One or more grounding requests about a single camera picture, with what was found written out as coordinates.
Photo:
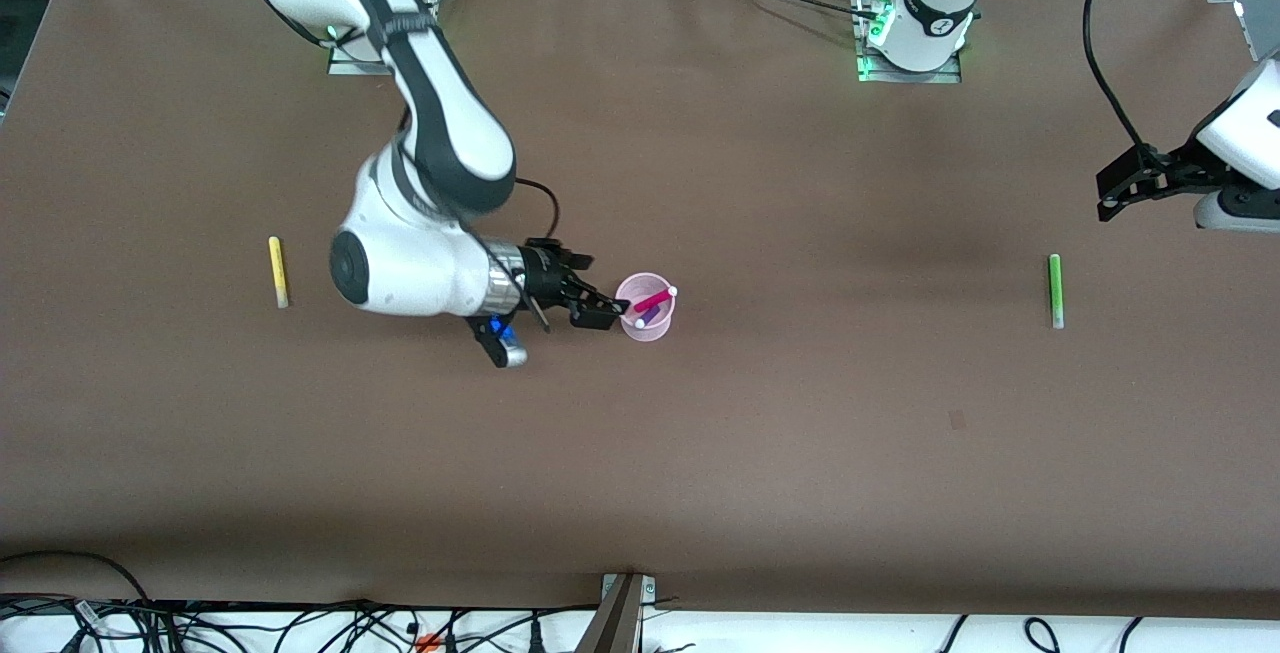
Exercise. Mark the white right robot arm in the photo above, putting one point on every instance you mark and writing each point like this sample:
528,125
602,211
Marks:
440,123

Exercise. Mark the green pen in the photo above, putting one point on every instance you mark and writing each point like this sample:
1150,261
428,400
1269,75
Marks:
1055,283

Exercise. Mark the clear tape piece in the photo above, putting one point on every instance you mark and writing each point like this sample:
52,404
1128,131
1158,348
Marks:
957,420

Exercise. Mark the pink plastic cup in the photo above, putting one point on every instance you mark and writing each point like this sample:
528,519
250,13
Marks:
662,326

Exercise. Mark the yellow pen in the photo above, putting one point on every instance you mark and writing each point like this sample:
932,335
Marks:
278,273

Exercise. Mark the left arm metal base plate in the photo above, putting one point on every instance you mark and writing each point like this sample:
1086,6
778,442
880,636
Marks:
870,73

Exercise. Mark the pink pen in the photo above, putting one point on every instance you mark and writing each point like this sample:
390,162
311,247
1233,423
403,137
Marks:
655,300

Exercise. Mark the purple pen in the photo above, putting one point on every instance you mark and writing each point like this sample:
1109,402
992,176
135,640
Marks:
652,314

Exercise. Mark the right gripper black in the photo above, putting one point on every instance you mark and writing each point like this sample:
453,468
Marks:
545,283

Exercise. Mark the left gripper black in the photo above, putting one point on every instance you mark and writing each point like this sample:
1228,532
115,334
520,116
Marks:
1172,174

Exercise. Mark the metal table bracket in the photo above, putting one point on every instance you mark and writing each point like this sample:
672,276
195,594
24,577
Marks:
620,623

